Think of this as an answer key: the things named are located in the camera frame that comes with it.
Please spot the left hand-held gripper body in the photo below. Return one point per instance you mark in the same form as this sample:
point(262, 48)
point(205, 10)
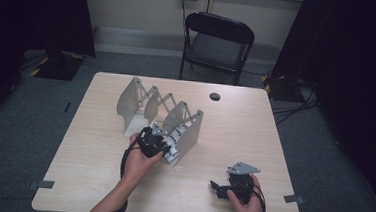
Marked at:
point(150, 143)

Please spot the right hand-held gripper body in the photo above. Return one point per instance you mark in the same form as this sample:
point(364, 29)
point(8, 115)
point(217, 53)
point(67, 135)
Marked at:
point(240, 185)

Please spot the white black patterned cloth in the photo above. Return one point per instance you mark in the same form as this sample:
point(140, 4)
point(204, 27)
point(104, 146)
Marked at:
point(177, 138)

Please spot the white expandable metal file rack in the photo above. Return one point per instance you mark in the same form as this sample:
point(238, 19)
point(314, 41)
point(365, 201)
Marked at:
point(133, 98)

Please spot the person's left hand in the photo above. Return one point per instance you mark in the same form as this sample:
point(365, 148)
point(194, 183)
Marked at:
point(136, 167)

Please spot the grey tape strip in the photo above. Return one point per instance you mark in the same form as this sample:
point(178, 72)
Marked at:
point(293, 199)
point(41, 184)

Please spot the small black floor object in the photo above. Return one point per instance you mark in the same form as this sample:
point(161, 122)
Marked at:
point(67, 107)

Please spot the black stand base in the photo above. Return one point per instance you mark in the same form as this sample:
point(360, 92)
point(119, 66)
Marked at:
point(58, 67)
point(280, 89)

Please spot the black folding chair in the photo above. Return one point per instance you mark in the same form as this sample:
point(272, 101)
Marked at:
point(216, 49)

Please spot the black curtain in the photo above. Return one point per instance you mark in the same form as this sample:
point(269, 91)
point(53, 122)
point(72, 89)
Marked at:
point(22, 14)
point(362, 64)

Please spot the thin wall conduit pipe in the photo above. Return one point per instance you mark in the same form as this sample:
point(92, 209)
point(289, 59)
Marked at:
point(210, 0)

